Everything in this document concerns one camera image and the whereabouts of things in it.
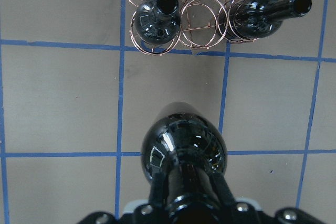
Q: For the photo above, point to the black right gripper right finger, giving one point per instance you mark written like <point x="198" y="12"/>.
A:
<point x="222" y="189"/>

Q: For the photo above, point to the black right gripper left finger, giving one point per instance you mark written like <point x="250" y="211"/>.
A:
<point x="157" y="191"/>

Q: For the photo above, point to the dark glass wine bottle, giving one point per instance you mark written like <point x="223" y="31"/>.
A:
<point x="187" y="149"/>

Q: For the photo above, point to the dark wine bottle in basket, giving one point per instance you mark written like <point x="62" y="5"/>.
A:
<point x="158" y="21"/>

